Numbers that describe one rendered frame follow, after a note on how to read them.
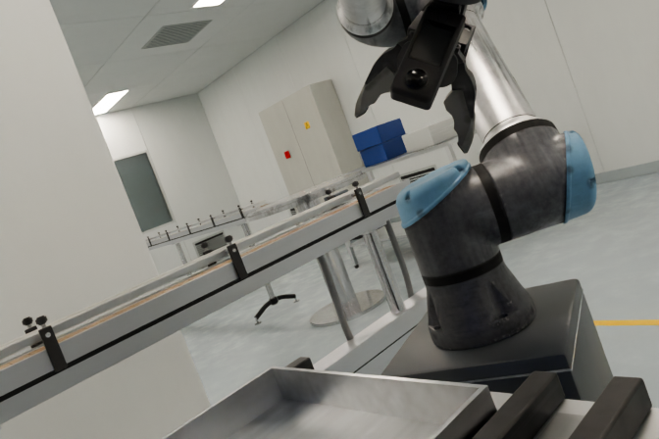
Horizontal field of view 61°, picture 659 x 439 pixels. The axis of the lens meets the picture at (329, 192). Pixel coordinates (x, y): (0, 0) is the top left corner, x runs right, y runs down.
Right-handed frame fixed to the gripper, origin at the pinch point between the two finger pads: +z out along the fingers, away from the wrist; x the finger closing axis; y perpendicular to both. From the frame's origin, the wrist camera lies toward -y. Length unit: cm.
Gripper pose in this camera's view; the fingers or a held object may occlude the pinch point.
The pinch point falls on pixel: (408, 138)
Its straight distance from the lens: 73.4
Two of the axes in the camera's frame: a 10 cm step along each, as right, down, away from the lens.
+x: -9.2, -3.3, 2.0
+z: -1.3, 7.5, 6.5
